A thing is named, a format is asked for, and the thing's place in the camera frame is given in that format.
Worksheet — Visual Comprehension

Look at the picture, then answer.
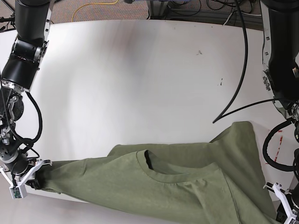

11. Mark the red tape rectangle marking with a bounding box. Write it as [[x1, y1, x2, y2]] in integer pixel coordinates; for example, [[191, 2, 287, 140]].
[[267, 130, 284, 163]]

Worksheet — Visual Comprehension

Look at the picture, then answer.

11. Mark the olive green T-shirt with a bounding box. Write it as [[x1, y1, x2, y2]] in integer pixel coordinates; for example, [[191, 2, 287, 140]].
[[36, 121, 276, 224]]

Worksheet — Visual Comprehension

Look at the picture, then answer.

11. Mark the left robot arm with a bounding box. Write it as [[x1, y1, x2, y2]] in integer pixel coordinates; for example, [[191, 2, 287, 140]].
[[213, 0, 299, 224]]

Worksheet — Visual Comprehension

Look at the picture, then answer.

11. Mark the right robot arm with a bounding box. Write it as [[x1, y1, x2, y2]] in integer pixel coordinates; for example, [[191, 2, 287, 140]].
[[0, 0, 55, 191]]

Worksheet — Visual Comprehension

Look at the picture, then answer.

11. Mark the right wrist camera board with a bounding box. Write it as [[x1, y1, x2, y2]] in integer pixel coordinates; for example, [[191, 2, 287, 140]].
[[9, 185, 28, 199]]

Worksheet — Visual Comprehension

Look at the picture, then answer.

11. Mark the black tripod stand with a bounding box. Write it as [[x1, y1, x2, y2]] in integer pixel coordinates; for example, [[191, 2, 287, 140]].
[[0, 0, 16, 33]]

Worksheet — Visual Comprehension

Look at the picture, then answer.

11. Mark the yellow cable on floor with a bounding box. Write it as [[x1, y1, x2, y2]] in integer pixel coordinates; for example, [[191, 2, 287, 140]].
[[72, 0, 119, 22]]

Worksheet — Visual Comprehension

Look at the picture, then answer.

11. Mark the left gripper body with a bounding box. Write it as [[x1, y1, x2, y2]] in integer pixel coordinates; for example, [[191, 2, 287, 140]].
[[263, 182, 299, 224]]

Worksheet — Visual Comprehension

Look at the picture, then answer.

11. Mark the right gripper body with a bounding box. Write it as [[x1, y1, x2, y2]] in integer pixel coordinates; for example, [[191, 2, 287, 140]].
[[0, 156, 52, 187]]

